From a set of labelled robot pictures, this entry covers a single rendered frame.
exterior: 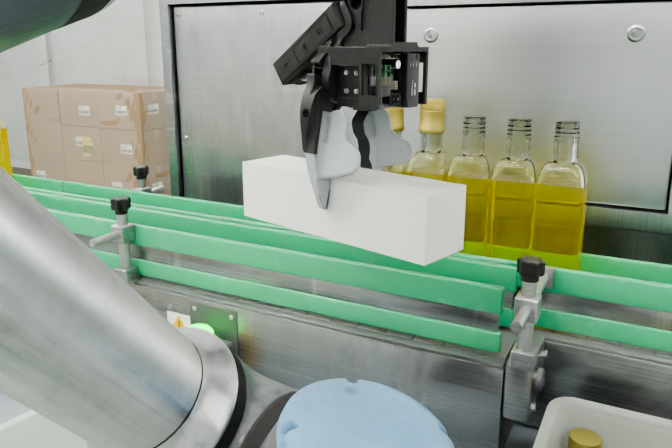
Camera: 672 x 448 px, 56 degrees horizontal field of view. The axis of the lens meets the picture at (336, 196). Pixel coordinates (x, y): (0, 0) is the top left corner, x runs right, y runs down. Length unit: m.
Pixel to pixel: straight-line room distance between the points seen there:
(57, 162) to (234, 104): 4.05
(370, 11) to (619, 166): 0.50
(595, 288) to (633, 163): 0.21
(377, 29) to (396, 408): 0.31
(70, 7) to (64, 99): 4.85
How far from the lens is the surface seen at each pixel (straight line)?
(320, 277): 0.82
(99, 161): 4.86
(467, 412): 0.80
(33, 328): 0.34
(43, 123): 5.25
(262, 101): 1.18
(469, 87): 0.97
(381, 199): 0.55
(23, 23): 0.18
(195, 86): 1.27
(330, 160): 0.57
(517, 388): 0.76
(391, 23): 0.55
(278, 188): 0.64
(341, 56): 0.56
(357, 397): 0.45
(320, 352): 0.84
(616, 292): 0.82
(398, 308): 0.79
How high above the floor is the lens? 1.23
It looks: 13 degrees down
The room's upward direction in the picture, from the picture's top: straight up
